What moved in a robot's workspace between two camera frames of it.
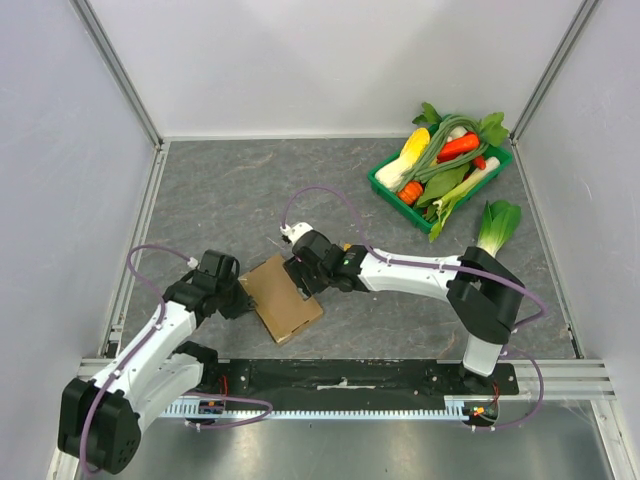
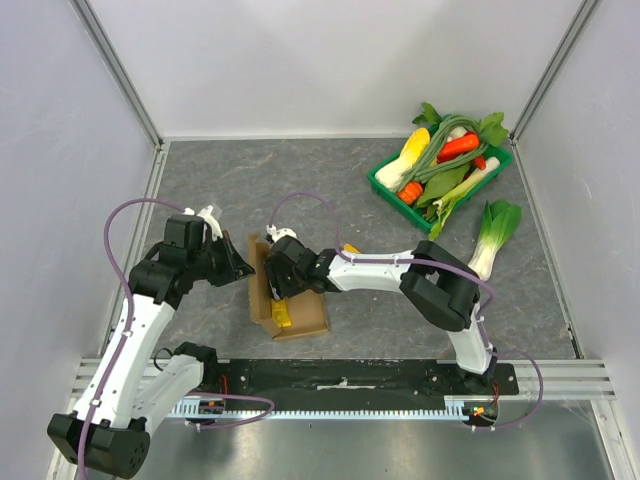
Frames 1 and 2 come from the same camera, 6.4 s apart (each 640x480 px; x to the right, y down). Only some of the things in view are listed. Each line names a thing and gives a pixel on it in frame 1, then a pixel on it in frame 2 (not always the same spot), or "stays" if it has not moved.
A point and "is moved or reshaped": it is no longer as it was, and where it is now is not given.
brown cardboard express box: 278,299 is moved or reshaped
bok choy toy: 499,220 stays
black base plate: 347,380 stays
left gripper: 243,303 to 235,266
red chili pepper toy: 468,142 stays
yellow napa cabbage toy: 414,146 stays
